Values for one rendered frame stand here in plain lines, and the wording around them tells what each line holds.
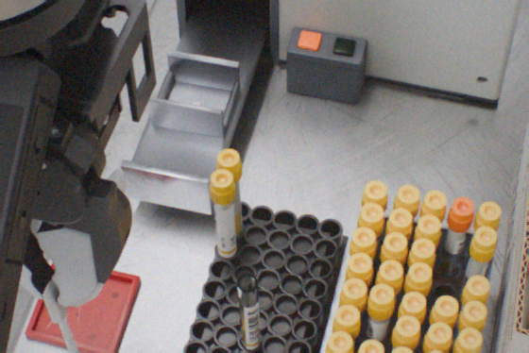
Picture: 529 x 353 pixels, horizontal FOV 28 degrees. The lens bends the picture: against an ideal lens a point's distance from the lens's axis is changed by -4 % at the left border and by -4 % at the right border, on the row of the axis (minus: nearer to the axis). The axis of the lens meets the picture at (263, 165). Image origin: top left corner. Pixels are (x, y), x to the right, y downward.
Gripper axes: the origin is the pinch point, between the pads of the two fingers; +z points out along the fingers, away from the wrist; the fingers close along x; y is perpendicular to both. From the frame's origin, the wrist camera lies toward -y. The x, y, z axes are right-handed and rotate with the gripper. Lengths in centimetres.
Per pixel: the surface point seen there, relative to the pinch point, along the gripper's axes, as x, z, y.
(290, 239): -6.3, 21.8, 19.7
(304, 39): -2.9, 18.9, 36.1
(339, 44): -5.7, 18.9, 36.2
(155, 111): 5.8, 18.6, 25.8
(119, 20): 54, 112, 115
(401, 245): -14.5, 12.6, 15.4
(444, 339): -18.5, 12.6, 9.6
